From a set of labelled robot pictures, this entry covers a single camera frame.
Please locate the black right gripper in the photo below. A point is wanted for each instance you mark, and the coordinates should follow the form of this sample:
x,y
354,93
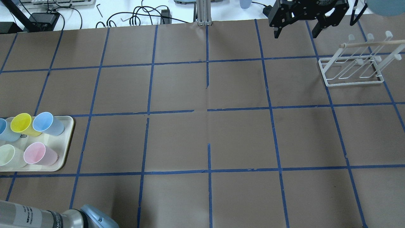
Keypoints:
x,y
311,7

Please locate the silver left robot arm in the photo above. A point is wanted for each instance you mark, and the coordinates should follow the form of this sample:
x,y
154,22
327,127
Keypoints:
x,y
14,215

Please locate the blue cup on desk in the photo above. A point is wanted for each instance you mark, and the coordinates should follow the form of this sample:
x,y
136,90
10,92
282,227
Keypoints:
x,y
245,4

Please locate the light blue plastic cup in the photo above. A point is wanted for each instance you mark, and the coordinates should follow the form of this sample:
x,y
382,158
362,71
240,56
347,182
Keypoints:
x,y
47,123

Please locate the pink plastic cup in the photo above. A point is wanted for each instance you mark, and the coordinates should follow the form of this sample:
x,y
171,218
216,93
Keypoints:
x,y
40,154

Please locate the yellow plastic cup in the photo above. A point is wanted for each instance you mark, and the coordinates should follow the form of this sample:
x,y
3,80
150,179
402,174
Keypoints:
x,y
23,124

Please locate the pale green plastic cup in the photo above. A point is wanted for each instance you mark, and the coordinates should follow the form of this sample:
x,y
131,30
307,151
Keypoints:
x,y
11,157

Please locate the black power adapter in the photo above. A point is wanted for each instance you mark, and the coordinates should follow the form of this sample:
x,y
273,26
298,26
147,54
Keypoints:
x,y
44,21

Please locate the cream plastic tray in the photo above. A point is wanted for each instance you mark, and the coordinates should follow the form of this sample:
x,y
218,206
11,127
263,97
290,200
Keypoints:
x,y
58,143

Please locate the white wire cup rack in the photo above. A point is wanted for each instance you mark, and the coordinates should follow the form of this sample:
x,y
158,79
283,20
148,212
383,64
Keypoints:
x,y
360,63

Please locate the aluminium frame post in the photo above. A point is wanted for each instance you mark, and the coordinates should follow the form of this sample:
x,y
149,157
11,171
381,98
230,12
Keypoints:
x,y
203,12

